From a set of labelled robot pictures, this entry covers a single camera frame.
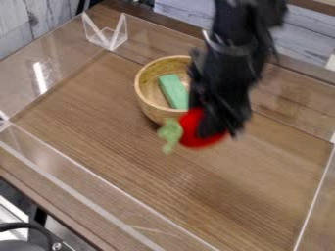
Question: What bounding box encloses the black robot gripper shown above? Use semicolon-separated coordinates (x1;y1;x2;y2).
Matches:
188;30;273;138

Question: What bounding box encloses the red plush tomato toy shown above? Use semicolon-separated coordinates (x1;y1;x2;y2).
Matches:
156;107;230;155

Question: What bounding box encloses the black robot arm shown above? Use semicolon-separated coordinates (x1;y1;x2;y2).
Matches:
188;0;288;138

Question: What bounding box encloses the green rectangular block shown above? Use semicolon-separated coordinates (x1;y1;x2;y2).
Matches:
158;75;188;110

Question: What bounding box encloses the wooden bowl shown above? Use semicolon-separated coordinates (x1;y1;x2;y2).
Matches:
134;55;190;125

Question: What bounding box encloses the clear acrylic table barrier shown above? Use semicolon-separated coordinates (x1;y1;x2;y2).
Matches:
0;111;332;251

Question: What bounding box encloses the black metal bracket with bolt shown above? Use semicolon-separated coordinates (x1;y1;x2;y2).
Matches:
28;208;74;251

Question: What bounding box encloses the black cable lower left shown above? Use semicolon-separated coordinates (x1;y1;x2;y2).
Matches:
0;222;56;251

